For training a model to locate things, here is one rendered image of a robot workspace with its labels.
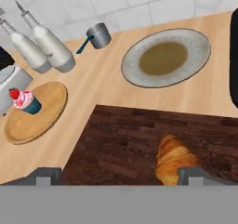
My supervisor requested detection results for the white bottle with metal spout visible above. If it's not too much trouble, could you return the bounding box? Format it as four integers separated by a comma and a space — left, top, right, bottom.
0, 7, 53, 74
15, 0, 76, 73

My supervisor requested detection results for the golden brown croissant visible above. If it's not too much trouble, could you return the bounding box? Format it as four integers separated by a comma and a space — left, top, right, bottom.
154, 133, 201, 186

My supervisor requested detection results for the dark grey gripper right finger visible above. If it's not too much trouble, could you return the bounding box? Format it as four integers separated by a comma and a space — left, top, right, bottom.
177, 166, 237, 186

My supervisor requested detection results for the dark wooden cutting board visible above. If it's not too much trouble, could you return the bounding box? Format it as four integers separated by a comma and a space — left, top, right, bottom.
58, 104, 238, 186

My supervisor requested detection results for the grey measuring cup blue handle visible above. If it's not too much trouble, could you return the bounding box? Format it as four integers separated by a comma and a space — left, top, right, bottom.
75, 22, 112, 55

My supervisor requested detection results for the round light wooden board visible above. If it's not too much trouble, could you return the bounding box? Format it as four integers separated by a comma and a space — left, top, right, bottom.
4, 81, 69, 146

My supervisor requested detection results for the black hob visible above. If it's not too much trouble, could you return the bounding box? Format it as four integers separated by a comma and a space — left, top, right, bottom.
229, 7, 238, 110

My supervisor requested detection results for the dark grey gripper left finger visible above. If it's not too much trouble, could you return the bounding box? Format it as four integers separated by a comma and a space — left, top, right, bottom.
7, 166, 62, 186

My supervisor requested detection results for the grey plate with brown centre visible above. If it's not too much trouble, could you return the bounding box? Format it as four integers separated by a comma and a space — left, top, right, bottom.
120, 28, 212, 89

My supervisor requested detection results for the pink cupcake with strawberry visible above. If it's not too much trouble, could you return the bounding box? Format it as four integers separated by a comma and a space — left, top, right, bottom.
8, 86, 43, 116

